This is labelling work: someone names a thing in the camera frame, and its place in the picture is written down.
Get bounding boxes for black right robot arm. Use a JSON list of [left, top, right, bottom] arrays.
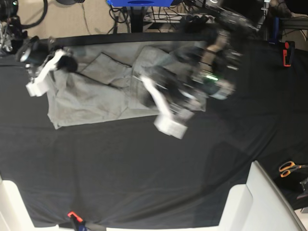
[[0, 0, 78, 77]]

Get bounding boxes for black stand column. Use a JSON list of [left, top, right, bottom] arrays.
[[128, 7, 148, 33]]

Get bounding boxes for red black clamp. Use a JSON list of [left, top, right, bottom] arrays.
[[283, 41, 295, 67], [67, 211, 88, 231]]

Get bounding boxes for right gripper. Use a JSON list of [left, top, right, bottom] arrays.
[[15, 36, 78, 73]]

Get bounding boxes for red black clamp bottom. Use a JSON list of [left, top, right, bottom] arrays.
[[67, 211, 88, 231]]

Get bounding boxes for grey T-shirt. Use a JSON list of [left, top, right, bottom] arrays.
[[47, 40, 207, 130]]

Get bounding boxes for blue clamp right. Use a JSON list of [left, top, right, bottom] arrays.
[[268, 17, 280, 44]]

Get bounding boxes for white chair left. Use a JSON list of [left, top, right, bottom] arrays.
[[0, 179, 59, 231]]

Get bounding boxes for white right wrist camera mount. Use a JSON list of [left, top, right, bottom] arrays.
[[26, 49, 67, 97]]

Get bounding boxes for white chair right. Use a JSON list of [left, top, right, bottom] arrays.
[[218, 161, 306, 231]]

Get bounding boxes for orange handled scissors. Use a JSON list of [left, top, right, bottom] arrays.
[[279, 161, 308, 178]]

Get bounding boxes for white chair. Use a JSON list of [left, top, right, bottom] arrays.
[[218, 161, 306, 231], [0, 179, 59, 231]]

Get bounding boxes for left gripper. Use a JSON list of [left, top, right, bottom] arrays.
[[141, 65, 207, 120]]

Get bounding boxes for red black clamp right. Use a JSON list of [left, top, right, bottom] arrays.
[[283, 41, 295, 67]]

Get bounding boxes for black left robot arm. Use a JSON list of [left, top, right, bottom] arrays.
[[138, 7, 257, 122]]

